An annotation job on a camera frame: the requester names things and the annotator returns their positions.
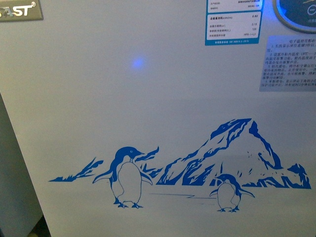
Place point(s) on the round blue control panel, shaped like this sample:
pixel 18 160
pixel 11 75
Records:
pixel 298 15

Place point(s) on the blue energy label sticker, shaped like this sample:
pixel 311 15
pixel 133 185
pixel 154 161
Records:
pixel 233 22

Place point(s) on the white chest freezer with penguins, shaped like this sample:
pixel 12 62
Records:
pixel 130 126

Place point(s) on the white instruction sticker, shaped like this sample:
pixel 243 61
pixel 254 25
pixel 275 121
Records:
pixel 289 64

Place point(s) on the silver brand nameplate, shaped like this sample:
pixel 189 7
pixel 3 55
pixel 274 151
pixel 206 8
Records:
pixel 20 10

